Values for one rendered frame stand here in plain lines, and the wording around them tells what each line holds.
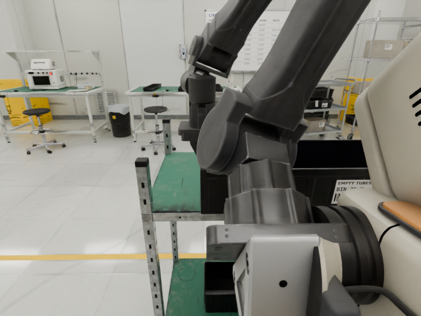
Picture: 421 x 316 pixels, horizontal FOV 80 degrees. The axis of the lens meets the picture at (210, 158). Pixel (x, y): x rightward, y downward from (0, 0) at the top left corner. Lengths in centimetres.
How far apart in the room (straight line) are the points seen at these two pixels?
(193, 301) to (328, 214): 106
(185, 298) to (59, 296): 92
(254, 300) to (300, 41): 22
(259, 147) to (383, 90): 13
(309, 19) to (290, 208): 17
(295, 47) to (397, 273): 20
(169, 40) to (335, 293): 540
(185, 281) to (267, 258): 114
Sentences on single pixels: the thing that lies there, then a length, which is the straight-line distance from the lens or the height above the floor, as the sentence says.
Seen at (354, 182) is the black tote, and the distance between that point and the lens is 61.
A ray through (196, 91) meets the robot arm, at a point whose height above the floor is 128.
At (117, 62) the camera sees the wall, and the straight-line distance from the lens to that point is 573.
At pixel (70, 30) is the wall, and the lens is 605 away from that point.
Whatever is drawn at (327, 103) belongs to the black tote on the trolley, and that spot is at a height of 65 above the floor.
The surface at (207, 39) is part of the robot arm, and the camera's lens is 50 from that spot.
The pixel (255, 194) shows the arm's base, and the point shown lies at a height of 123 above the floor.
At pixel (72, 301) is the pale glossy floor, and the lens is 188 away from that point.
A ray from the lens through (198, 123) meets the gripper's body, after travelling 53.
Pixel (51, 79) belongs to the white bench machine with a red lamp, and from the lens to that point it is 478.
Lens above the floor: 135
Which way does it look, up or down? 23 degrees down
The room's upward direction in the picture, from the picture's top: straight up
